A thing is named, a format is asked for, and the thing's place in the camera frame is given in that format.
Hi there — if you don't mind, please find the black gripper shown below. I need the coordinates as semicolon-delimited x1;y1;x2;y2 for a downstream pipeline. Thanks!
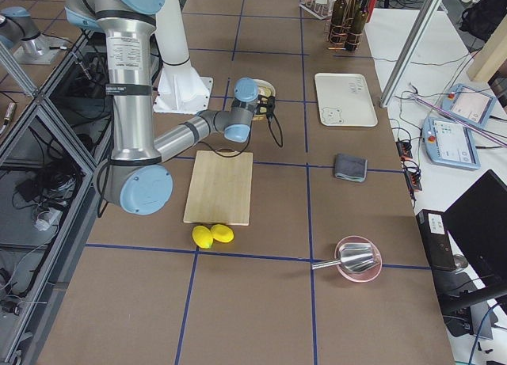
255;95;276;119

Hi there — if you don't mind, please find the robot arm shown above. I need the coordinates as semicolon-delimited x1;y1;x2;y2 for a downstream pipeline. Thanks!
65;0;275;215
1;6;67;65

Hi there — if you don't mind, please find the cream bear tray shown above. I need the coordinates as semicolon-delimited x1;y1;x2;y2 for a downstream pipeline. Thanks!
314;73;378;127

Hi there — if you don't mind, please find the white round plate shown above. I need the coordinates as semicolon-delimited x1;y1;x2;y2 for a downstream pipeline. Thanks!
253;79;276;121

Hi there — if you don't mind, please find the wooden cutting board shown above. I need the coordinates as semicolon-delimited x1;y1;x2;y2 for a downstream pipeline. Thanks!
183;150;253;226

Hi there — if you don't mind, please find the grey folded cloth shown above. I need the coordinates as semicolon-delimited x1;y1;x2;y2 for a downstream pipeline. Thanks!
334;153;368;182

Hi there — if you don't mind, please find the dark wine bottle upper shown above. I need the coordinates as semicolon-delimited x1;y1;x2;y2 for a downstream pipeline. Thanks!
329;0;347;44

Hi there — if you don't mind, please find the dark wine bottle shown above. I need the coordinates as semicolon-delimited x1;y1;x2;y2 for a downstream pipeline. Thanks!
345;0;368;51
329;0;347;44

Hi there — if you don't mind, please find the dark wine bottle lower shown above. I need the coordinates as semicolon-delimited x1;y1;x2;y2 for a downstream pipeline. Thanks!
345;0;368;51

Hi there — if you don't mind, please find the upper yellow lemon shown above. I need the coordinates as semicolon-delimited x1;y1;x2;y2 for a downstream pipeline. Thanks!
210;224;234;243

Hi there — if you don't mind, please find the yellow lemon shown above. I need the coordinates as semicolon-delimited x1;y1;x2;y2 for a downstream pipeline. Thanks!
192;225;214;249
210;224;234;243

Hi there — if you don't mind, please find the lower yellow lemon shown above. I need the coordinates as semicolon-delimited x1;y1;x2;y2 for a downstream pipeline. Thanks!
192;225;214;249

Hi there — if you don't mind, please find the black power strip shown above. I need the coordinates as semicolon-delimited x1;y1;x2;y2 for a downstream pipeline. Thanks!
396;140;422;194

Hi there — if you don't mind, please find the metal scoop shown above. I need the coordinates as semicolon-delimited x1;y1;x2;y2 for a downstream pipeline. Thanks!
311;242;379;274

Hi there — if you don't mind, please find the near teach pendant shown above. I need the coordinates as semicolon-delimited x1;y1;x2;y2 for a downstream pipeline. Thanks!
422;117;481;170

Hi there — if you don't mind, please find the teach pendant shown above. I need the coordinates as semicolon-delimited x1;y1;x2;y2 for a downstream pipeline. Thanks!
441;83;497;127
422;117;481;170

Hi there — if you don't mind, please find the pink bowl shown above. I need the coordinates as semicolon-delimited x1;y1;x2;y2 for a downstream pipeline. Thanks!
334;235;383;283

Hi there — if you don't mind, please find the black computer box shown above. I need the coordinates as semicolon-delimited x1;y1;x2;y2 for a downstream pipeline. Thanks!
416;209;456;272

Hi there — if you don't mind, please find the far teach pendant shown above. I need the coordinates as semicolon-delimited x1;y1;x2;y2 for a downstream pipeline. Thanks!
441;83;497;127

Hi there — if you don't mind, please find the black laptop monitor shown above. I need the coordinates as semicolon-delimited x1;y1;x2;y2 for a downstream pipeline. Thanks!
439;169;506;314

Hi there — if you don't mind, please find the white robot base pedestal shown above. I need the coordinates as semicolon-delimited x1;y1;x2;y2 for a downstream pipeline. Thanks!
153;0;213;115

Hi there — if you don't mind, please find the copper wire bottle rack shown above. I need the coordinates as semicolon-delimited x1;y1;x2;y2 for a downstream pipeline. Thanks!
327;0;355;50

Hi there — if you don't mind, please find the aluminium frame post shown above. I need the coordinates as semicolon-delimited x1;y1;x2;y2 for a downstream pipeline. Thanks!
379;0;442;108

